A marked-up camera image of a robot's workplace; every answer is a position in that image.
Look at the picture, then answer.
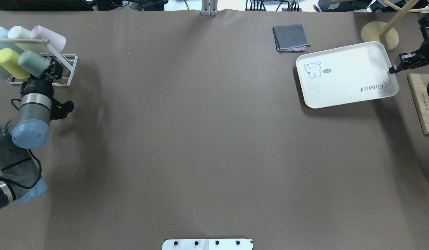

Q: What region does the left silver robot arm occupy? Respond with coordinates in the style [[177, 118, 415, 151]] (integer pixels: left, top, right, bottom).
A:
[[0, 59, 74, 209]]

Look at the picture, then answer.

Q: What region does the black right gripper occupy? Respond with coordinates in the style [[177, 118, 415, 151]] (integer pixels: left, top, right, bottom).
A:
[[389, 39, 429, 74]]

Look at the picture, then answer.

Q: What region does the white pillar mount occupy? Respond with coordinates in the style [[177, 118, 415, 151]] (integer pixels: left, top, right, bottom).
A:
[[162, 238, 254, 250]]

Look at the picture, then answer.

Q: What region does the wooden mug tree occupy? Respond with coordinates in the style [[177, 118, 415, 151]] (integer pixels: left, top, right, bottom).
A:
[[361, 0, 429, 52]]

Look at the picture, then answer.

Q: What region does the bamboo cutting board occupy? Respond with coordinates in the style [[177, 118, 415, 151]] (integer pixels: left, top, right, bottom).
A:
[[407, 73, 429, 134]]

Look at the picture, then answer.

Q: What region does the white cup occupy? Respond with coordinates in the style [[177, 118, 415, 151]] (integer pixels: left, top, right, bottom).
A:
[[8, 26, 44, 54]]

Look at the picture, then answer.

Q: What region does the yellow cup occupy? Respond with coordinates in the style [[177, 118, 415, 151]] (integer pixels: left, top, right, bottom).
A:
[[0, 48, 30, 80]]

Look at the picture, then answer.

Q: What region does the pink cup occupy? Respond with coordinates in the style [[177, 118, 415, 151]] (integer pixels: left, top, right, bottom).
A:
[[30, 25, 66, 53]]

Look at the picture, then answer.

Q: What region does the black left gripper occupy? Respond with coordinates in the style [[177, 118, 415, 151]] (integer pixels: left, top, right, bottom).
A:
[[20, 59, 74, 121]]

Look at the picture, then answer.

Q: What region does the blue cup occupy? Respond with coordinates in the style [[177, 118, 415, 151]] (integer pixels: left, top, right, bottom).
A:
[[0, 26, 24, 53]]

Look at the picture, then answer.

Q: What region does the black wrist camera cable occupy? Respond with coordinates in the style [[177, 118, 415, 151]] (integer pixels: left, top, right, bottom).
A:
[[0, 148, 42, 190]]

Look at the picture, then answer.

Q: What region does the cream rectangular tray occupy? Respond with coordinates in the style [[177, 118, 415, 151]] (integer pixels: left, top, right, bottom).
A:
[[296, 41, 399, 109]]

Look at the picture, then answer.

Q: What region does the green cup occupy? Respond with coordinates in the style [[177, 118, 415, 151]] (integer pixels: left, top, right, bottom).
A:
[[17, 51, 50, 78]]

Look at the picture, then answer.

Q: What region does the aluminium frame post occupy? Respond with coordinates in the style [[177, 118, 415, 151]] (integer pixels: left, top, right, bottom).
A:
[[201, 0, 219, 16]]

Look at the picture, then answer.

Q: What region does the grey folded cloth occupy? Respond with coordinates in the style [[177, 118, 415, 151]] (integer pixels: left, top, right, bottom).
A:
[[272, 23, 311, 52]]

